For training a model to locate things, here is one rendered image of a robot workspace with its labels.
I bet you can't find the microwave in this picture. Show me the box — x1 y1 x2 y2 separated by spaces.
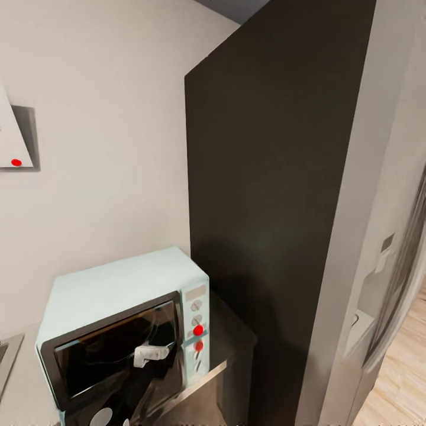
33 246 210 413

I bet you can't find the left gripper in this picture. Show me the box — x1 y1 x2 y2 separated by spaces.
125 340 178 397

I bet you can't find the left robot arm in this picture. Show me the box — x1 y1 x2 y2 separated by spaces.
88 340 178 426

